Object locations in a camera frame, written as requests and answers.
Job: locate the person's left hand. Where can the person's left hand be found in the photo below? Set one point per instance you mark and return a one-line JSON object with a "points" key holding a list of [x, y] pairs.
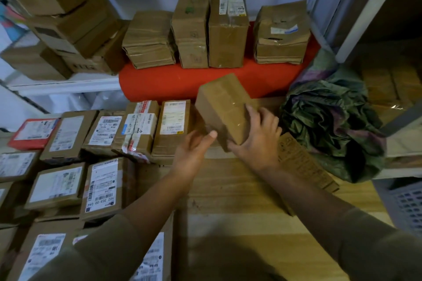
{"points": [[189, 159]]}

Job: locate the person's right hand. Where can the person's right hand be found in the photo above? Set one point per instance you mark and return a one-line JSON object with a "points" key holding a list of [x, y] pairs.
{"points": [[262, 145]]}

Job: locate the person's left thumb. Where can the person's left thumb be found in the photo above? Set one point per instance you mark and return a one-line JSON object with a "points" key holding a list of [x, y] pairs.
{"points": [[208, 139]]}

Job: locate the person's right middle finger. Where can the person's right middle finger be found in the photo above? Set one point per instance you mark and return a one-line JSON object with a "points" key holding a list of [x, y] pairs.
{"points": [[265, 118]]}

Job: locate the person's right little finger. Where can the person's right little finger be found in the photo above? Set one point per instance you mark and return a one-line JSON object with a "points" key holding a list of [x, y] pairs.
{"points": [[279, 135]]}

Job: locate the person's right thumb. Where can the person's right thumb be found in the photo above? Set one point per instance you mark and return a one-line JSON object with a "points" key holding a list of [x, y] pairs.
{"points": [[235, 149]]}

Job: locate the plain taped cardboard box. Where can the plain taped cardboard box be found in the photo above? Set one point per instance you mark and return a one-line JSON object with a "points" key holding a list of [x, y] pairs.
{"points": [[224, 106]]}

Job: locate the person's right forearm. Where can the person's right forearm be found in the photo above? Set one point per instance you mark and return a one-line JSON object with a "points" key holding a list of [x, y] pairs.
{"points": [[316, 215]]}

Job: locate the person's left forearm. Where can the person's left forearm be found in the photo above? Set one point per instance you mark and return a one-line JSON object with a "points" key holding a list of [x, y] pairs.
{"points": [[141, 218]]}

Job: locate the flat printed cardboard piece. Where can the flat printed cardboard piece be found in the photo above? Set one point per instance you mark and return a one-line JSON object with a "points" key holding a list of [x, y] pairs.
{"points": [[303, 162]]}

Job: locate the green purple crumpled cloth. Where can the green purple crumpled cloth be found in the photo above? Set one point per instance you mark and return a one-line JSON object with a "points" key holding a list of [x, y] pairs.
{"points": [[333, 119]]}

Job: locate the red cloth covered bench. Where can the red cloth covered bench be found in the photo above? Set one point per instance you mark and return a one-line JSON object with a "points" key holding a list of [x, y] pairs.
{"points": [[171, 81]]}

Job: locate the crumpled cardboard box torn label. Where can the crumpled cardboard box torn label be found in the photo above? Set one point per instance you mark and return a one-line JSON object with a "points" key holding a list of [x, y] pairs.
{"points": [[282, 38]]}

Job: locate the cardboard box white top label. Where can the cardboard box white top label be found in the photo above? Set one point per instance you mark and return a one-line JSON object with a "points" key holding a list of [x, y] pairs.
{"points": [[227, 37]]}

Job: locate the tall cardboard box green mark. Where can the tall cardboard box green mark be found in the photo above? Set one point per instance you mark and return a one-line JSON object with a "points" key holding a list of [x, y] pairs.
{"points": [[192, 27]]}

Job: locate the pile of labelled cardboard parcels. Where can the pile of labelled cardboard parcels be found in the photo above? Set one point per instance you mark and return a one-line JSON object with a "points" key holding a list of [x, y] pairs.
{"points": [[102, 188]]}

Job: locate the stack of flattened cardboard boxes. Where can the stack of flattened cardboard boxes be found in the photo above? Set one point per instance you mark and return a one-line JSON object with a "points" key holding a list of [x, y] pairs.
{"points": [[148, 37]]}

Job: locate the blurred cardboard boxes on rack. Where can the blurred cardboard boxes on rack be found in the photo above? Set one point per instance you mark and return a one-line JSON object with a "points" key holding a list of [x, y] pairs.
{"points": [[392, 86]]}

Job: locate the brown cardboard box printed side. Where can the brown cardboard box printed side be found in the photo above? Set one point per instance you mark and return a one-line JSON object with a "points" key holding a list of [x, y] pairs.
{"points": [[99, 58]]}

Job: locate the white plastic lattice basket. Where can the white plastic lattice basket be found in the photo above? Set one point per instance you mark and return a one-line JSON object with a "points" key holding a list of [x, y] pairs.
{"points": [[404, 206]]}

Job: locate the white metal shelf rack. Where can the white metal shelf rack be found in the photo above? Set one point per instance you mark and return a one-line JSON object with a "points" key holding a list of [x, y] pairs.
{"points": [[369, 10]]}

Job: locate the white shelf board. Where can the white shelf board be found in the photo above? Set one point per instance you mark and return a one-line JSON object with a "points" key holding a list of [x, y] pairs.
{"points": [[66, 85]]}

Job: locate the brown cardboard box dark label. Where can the brown cardboard box dark label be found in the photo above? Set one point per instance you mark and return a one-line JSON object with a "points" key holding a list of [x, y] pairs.
{"points": [[75, 27]]}

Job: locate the red parcel white label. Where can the red parcel white label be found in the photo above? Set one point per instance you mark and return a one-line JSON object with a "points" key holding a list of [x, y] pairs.
{"points": [[33, 132]]}

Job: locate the brown cardboard box pale top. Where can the brown cardboard box pale top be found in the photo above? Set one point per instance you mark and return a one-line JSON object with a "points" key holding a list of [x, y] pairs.
{"points": [[31, 58]]}

